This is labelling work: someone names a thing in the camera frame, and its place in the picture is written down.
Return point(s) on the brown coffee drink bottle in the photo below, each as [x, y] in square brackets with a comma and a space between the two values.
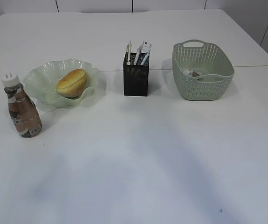
[22, 109]

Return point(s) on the grey grip ballpoint pen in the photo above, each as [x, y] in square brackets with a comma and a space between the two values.
[138, 57]

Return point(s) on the white paper ball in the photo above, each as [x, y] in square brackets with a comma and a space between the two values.
[188, 72]

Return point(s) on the blue grip pen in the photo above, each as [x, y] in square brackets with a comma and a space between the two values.
[145, 58]

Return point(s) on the green wavy glass plate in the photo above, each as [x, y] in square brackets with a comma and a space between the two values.
[41, 82]

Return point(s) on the brown bread loaf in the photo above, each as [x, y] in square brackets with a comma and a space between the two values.
[73, 84]

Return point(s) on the black mesh pen holder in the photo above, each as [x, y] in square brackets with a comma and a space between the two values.
[135, 76]

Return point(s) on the small grey paper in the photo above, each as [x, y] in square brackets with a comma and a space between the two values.
[196, 74]

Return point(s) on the green plastic woven basket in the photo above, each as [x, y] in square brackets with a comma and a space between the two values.
[207, 59]

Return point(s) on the beige grip ballpoint pen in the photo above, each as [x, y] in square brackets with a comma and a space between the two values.
[128, 49]

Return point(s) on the clear plastic ruler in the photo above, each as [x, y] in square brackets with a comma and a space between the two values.
[146, 47]

